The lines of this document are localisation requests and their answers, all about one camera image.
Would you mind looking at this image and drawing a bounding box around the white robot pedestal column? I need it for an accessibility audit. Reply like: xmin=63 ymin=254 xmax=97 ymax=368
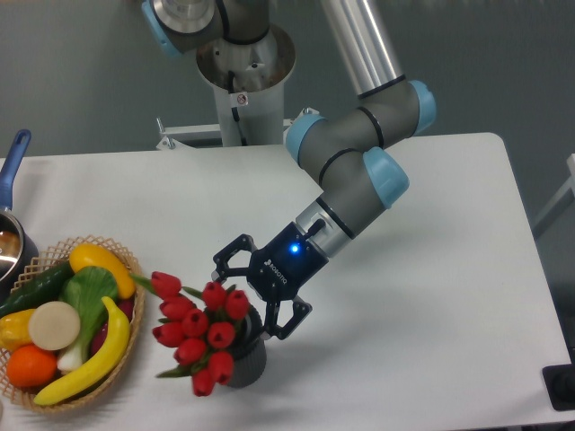
xmin=155 ymin=22 xmax=321 ymax=152

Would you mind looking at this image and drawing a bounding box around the red tulip bouquet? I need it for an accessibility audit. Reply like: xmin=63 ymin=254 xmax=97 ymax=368
xmin=130 ymin=271 xmax=251 ymax=397

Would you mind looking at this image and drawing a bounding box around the blue handled saucepan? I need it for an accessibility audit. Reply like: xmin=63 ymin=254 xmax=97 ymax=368
xmin=1 ymin=129 xmax=39 ymax=303

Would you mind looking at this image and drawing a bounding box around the green cucumber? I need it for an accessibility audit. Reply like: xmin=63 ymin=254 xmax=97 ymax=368
xmin=1 ymin=260 xmax=74 ymax=317

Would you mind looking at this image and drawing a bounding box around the green bok choy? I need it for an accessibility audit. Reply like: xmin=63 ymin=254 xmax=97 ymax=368
xmin=57 ymin=266 xmax=118 ymax=374

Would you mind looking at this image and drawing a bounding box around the black device at table edge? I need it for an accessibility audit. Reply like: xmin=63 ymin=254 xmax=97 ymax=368
xmin=542 ymin=364 xmax=574 ymax=411

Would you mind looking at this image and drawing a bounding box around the purple eggplant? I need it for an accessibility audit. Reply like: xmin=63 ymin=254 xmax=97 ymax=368
xmin=89 ymin=299 xmax=134 ymax=356

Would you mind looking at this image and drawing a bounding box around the black cable on pedestal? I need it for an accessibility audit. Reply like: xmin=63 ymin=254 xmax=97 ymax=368
xmin=226 ymin=70 xmax=248 ymax=146

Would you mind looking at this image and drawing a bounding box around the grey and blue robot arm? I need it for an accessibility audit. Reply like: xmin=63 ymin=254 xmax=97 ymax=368
xmin=142 ymin=1 xmax=437 ymax=339

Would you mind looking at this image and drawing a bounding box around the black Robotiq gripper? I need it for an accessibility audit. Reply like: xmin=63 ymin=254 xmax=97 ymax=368
xmin=212 ymin=222 xmax=332 ymax=341

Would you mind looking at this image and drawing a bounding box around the woven wicker basket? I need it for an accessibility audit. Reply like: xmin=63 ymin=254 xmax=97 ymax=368
xmin=1 ymin=234 xmax=146 ymax=414

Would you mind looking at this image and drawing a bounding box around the orange fruit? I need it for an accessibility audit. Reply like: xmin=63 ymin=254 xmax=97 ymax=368
xmin=6 ymin=344 xmax=57 ymax=388

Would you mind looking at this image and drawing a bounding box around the yellow banana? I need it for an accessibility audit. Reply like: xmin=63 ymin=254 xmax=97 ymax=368
xmin=33 ymin=296 xmax=130 ymax=407

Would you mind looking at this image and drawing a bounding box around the dark grey ribbed vase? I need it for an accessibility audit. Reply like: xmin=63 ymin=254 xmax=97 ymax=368
xmin=226 ymin=306 xmax=267 ymax=389

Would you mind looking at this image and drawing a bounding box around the white frame at right edge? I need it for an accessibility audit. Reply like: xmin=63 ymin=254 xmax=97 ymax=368
xmin=531 ymin=154 xmax=574 ymax=241

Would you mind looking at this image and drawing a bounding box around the beige round wooden disc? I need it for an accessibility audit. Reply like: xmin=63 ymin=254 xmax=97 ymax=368
xmin=28 ymin=301 xmax=81 ymax=351

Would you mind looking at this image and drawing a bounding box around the yellow bell pepper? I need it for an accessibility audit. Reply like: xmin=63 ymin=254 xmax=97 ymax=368
xmin=0 ymin=309 xmax=35 ymax=352

